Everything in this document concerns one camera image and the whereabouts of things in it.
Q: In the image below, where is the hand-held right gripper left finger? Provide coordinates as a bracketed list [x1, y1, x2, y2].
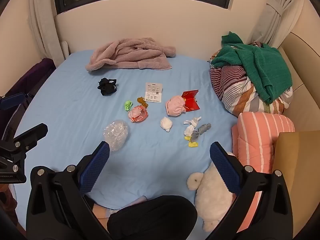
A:
[26, 141, 112, 240]

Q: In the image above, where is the black cloth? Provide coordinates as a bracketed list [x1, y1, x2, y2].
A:
[97, 78, 117, 96]

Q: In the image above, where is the white instruction leaflet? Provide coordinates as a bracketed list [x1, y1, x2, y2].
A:
[144, 82, 163, 103]

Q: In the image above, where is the white knotted cloth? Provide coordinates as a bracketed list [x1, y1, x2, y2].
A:
[184, 116, 202, 136]

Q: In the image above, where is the pink striped quilt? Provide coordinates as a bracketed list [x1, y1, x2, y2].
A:
[231, 112, 295, 233]

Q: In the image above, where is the clear plastic bag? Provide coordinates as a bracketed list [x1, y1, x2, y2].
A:
[104, 119, 129, 152]

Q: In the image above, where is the pink cloth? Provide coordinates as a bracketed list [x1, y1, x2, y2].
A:
[165, 95, 187, 117]

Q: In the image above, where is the white plush toy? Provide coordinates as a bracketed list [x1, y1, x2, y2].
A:
[187, 152, 240, 232]

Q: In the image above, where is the green knitted sweater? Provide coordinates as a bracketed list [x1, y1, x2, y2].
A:
[211, 31, 293, 105]

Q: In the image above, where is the grey knotted cloth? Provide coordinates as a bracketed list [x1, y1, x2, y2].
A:
[190, 123, 212, 142]

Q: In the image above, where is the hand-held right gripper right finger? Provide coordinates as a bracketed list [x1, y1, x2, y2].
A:
[209, 141, 293, 240]

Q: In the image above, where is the beige padded headboard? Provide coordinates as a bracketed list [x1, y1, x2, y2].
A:
[276, 31, 320, 235]

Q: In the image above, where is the cream curtain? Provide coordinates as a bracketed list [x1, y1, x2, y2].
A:
[26, 0, 63, 67]
[260, 0, 307, 49]

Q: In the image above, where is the red envelope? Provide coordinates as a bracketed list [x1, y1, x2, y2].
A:
[180, 90, 200, 112]

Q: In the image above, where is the blue bed sheet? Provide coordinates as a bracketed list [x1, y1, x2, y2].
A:
[10, 50, 240, 230]

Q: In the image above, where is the striped duvet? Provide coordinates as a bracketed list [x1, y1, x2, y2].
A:
[209, 42, 293, 117]

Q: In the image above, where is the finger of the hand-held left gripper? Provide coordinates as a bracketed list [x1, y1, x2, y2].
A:
[0, 123, 48, 157]
[0, 92, 35, 110]

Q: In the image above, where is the pink fluffy towel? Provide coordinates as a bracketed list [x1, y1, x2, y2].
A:
[85, 37, 176, 72]

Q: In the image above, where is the yellow small scrap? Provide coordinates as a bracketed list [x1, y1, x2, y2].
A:
[184, 135, 199, 147]

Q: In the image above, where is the pink printed crumpled bag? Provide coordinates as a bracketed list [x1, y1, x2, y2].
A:
[128, 106, 149, 123]

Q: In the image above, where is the white flat panel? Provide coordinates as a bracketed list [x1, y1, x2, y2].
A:
[59, 41, 70, 60]

